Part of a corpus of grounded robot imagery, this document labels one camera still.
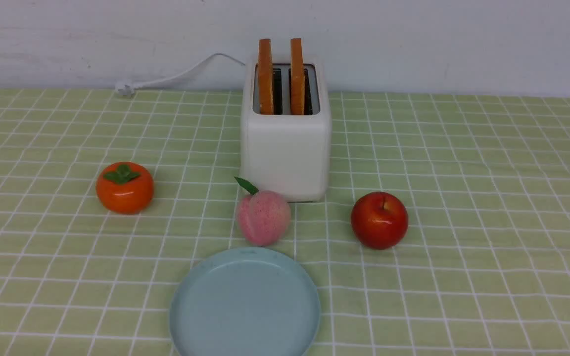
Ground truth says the toast slice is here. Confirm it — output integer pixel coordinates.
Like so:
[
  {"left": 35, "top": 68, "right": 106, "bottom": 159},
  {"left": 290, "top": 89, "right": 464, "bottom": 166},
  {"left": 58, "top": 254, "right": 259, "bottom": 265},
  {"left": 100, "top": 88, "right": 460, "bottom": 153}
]
[
  {"left": 290, "top": 38, "right": 305, "bottom": 115},
  {"left": 256, "top": 38, "right": 275, "bottom": 115}
]

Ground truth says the white two-slot toaster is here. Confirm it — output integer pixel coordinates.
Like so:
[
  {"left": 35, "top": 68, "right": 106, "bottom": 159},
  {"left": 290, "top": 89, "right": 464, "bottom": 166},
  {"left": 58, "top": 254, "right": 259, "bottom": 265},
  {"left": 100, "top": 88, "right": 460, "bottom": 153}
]
[{"left": 239, "top": 53, "right": 333, "bottom": 201}]

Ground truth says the pink peach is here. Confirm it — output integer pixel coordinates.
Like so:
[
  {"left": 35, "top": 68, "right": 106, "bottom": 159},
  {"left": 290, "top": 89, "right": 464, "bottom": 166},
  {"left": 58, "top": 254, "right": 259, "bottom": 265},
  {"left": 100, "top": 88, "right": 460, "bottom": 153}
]
[{"left": 235, "top": 177, "right": 291, "bottom": 246}]

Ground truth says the red apple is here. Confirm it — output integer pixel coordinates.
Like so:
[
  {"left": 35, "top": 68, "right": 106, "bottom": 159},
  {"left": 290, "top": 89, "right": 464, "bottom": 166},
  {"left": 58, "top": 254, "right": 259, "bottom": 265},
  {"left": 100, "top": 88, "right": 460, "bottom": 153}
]
[{"left": 350, "top": 191, "right": 409, "bottom": 250}]

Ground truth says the light blue plate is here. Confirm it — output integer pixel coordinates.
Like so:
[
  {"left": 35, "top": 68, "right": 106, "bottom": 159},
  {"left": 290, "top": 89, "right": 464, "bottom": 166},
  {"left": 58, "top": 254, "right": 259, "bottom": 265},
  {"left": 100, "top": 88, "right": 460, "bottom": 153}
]
[{"left": 168, "top": 247, "right": 321, "bottom": 356}]

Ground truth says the green checkered tablecloth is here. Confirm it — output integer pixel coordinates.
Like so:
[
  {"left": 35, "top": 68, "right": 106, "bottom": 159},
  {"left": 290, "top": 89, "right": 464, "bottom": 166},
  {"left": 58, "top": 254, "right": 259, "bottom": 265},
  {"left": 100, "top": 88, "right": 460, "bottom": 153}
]
[{"left": 0, "top": 89, "right": 570, "bottom": 356}]

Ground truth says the orange persimmon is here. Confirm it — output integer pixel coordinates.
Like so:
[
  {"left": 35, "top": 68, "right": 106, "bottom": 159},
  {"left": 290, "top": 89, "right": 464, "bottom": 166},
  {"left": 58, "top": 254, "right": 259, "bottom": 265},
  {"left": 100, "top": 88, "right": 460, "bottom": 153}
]
[{"left": 95, "top": 162, "right": 154, "bottom": 215}]

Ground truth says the white power cord with plug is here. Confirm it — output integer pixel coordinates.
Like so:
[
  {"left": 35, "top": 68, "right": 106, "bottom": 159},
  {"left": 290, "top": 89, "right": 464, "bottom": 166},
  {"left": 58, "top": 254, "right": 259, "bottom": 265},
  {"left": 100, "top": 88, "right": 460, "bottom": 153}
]
[{"left": 115, "top": 53, "right": 246, "bottom": 97}]

